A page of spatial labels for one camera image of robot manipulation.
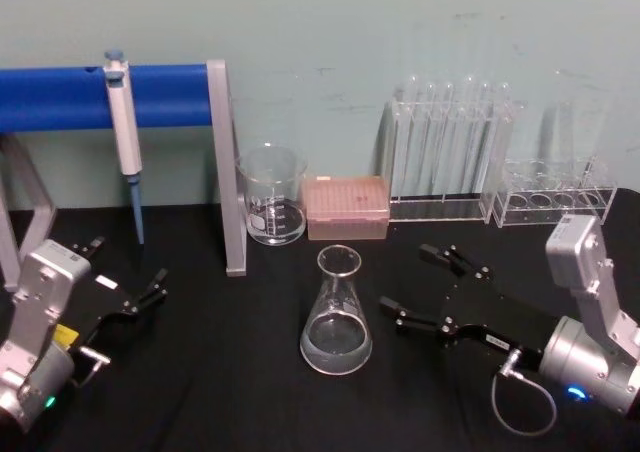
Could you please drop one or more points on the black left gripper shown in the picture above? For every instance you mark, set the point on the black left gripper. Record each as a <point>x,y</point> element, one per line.
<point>107,299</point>

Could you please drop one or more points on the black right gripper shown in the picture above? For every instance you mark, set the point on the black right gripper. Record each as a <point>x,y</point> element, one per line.
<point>492,317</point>

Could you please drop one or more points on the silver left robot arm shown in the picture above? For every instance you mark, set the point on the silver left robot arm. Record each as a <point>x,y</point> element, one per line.
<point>35,292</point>

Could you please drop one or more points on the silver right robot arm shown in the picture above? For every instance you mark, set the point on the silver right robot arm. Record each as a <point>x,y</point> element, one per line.
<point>595,292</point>

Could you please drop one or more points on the clear glass conical flask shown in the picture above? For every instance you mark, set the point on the clear glass conical flask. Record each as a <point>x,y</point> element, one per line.
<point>336,342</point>

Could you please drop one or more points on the pink pipette tip box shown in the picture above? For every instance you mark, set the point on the pink pipette tip box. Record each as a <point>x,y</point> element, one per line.
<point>347,207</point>

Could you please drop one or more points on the tall clear acrylic tube rack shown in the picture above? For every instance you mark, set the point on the tall clear acrylic tube rack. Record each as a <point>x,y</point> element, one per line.
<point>400,172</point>

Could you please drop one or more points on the white blue pipette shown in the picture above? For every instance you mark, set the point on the white blue pipette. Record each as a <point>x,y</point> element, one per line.
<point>124,137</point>

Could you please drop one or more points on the low clear acrylic tube rack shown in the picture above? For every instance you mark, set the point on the low clear acrylic tube rack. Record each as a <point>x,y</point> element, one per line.
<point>550,212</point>

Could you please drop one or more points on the clear glass test tube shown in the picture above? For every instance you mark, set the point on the clear glass test tube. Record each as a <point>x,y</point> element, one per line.
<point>485,132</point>
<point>502,132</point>
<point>413,122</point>
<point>468,122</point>
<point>447,132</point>
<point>430,132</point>

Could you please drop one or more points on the clear glass beaker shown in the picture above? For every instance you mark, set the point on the clear glass beaker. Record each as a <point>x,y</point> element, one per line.
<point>272,222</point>

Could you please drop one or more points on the black table cloth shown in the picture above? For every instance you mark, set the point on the black table cloth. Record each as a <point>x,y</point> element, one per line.
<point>225,402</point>

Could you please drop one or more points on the blue bar stand grey legs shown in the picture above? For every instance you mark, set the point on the blue bar stand grey legs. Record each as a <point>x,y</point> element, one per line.
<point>60,97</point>

